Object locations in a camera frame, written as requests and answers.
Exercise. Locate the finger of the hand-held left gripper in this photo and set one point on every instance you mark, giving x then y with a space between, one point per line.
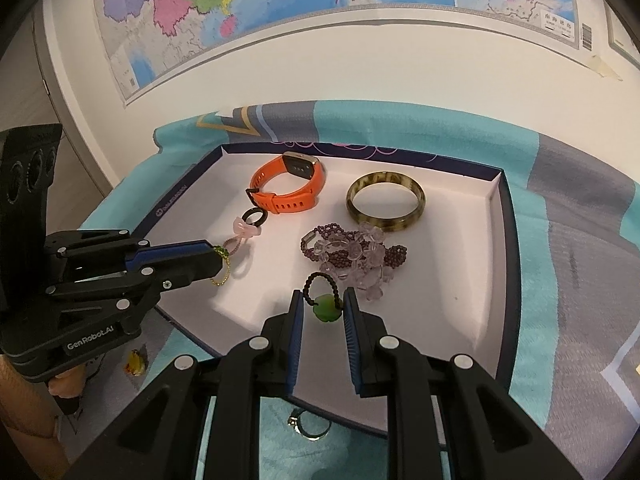
190 270
170 250

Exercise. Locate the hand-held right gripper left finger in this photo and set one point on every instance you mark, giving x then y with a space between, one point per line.
297 340

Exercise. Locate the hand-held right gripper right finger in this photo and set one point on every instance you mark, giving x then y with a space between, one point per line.
350 340

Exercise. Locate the white tray with navy rim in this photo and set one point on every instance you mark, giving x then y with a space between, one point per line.
450 260

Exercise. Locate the person's left forearm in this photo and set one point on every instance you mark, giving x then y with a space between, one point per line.
20 410

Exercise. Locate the person's left hand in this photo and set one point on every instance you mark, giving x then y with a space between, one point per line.
67 385

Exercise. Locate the beige door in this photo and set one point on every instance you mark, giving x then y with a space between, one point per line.
30 85

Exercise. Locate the yellow amber pendant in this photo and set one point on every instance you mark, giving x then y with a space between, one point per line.
134 364

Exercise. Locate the orange smartwatch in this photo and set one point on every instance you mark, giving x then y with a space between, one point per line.
290 200

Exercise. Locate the tortoiseshell bangle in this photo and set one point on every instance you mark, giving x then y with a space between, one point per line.
419 202

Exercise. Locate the teal grey printed blanket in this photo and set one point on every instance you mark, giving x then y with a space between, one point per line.
575 260

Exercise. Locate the beige tape strip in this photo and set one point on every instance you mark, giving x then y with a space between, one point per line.
606 68

